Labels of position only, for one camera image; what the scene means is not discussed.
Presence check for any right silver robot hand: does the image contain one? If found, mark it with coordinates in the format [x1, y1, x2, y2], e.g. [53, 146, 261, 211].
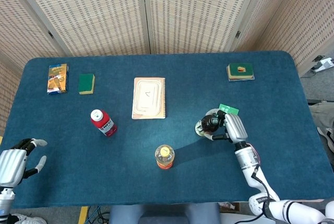
[205, 110, 248, 145]

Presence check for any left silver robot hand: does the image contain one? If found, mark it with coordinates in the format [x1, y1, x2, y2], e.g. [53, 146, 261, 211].
[0, 138, 48, 188]

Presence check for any dark brown tea bottle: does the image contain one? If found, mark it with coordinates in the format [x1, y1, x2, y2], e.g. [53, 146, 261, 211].
[194, 108, 223, 138]

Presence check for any red NFC juice bottle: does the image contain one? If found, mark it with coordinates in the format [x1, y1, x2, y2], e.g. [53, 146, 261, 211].
[90, 109, 118, 137]

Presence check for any green sachet packet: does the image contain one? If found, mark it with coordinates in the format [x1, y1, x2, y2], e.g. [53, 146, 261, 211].
[218, 103, 240, 115]

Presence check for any thin board under sponge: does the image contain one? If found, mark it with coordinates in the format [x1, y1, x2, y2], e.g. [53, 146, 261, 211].
[228, 74, 256, 82]

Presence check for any green box with picture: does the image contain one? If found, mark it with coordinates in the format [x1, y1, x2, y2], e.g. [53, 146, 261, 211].
[225, 63, 254, 80]

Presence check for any blue table cloth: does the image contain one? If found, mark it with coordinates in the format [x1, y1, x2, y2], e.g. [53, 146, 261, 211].
[0, 50, 334, 209]

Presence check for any orange iced tea bottle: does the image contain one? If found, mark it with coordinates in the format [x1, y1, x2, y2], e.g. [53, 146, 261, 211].
[154, 144, 175, 170]

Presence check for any khaki trouser leg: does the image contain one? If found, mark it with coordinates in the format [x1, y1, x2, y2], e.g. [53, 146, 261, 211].
[309, 102, 334, 128]

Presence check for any white grey sneaker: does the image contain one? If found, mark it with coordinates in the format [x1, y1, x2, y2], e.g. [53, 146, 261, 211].
[317, 126, 334, 153]

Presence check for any beige spiral notebook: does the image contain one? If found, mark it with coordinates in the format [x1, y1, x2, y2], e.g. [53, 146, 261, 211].
[132, 77, 166, 120]

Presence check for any blue orange snack box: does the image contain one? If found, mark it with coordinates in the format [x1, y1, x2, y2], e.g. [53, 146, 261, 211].
[46, 63, 69, 96]

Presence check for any white power strip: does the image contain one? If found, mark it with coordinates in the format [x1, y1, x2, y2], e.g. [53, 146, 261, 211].
[312, 56, 334, 73]

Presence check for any grey robot torso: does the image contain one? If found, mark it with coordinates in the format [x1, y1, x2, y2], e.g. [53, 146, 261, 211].
[108, 203, 221, 224]

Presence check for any plain green yellow sponge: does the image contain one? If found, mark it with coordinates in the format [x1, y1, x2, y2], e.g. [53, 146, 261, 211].
[78, 73, 96, 96]

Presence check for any woven folding screen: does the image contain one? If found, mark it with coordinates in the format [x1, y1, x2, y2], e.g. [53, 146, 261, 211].
[0, 0, 334, 133]

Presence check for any blue floor cable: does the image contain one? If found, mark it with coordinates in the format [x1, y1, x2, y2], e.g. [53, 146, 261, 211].
[87, 205, 105, 224]

